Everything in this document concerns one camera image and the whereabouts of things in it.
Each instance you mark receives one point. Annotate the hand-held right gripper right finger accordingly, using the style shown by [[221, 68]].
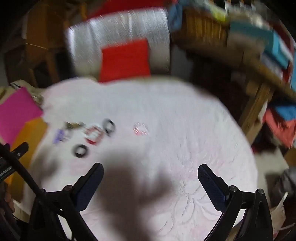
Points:
[[211, 185]]

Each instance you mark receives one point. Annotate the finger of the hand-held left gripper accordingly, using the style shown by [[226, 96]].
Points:
[[20, 149]]

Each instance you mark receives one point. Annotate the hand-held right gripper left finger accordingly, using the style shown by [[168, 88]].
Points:
[[92, 180]]

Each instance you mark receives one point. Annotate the orange cardboard box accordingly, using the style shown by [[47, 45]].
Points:
[[30, 132]]

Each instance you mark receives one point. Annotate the magenta cushion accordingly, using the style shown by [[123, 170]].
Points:
[[18, 111]]

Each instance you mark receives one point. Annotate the crumpled clear plastic wrapper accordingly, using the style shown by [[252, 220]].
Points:
[[37, 97]]

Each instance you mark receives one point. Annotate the white pink embossed blanket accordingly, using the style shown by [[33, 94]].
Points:
[[161, 139]]

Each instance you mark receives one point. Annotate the red cloth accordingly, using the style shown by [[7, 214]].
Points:
[[279, 126]]

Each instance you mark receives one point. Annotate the blue cloth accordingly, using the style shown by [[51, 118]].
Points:
[[286, 111]]

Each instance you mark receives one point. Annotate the wooden table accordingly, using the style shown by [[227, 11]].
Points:
[[39, 27]]

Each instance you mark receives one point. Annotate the wooden shelf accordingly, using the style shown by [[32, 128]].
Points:
[[256, 69]]

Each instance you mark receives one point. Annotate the red cushion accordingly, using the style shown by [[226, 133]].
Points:
[[124, 60]]

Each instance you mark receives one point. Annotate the silver foil mat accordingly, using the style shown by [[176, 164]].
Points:
[[92, 34]]

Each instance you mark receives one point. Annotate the teal box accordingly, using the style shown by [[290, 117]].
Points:
[[277, 48]]

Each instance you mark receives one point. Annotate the wicker basket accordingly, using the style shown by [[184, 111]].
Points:
[[201, 29]]

